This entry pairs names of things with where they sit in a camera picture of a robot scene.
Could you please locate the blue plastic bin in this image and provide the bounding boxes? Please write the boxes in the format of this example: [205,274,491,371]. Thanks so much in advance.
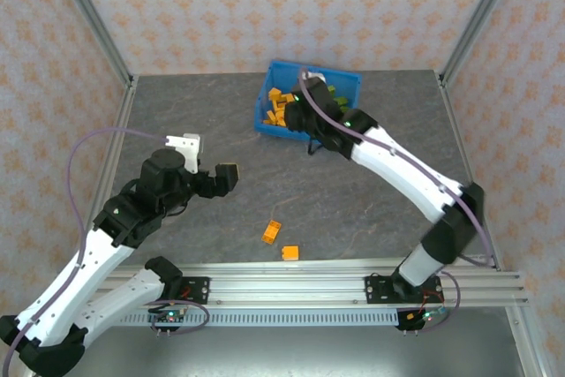
[324,68,364,111]
[253,59,310,142]

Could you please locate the small circuit board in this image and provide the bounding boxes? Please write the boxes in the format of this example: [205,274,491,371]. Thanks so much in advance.
[405,308,447,325]
[147,310,186,325]

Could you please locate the grey metal panel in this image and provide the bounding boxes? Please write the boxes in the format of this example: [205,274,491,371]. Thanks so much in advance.
[56,323,544,377]

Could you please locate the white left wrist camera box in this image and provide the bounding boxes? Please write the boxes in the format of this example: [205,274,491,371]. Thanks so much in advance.
[165,132,202,175]

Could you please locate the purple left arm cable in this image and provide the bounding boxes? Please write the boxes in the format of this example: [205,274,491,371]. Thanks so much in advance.
[2,127,211,376]

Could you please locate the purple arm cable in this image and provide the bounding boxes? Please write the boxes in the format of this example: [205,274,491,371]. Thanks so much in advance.
[2,127,211,376]
[298,66,495,334]

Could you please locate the aluminium table side rail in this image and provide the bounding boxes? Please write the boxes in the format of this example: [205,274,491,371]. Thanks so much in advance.
[436,72,504,272]
[87,76,140,228]

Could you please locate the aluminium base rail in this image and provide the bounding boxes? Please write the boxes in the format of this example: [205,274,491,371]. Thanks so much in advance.
[46,257,531,310]

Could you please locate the slotted grey cable duct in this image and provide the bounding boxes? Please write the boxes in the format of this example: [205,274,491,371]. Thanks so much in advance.
[114,310,401,328]

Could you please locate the aluminium corner post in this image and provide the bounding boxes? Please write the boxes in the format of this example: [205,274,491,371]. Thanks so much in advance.
[439,0,526,87]
[46,0,136,87]

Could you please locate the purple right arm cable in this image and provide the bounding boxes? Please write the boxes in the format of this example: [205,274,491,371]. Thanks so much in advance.
[298,66,495,334]

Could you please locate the aluminium lower frame rail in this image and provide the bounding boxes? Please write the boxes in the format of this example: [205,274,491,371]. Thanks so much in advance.
[505,305,546,377]

